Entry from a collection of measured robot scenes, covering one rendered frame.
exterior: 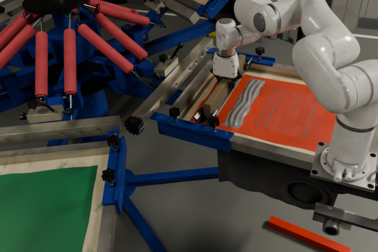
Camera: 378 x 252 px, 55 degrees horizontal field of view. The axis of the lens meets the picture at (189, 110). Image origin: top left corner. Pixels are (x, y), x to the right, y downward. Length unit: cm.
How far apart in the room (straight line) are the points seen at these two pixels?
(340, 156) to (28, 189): 100
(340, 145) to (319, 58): 25
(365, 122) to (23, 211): 104
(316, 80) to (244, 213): 159
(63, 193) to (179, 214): 117
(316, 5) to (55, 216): 98
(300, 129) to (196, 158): 134
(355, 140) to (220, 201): 154
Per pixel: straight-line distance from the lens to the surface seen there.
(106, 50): 169
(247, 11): 105
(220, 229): 228
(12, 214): 134
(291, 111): 154
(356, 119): 94
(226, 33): 133
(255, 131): 142
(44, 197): 134
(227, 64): 147
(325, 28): 94
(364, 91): 86
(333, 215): 106
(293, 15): 103
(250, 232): 228
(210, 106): 138
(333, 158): 104
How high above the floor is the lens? 189
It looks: 38 degrees down
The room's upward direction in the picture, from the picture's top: 5 degrees counter-clockwise
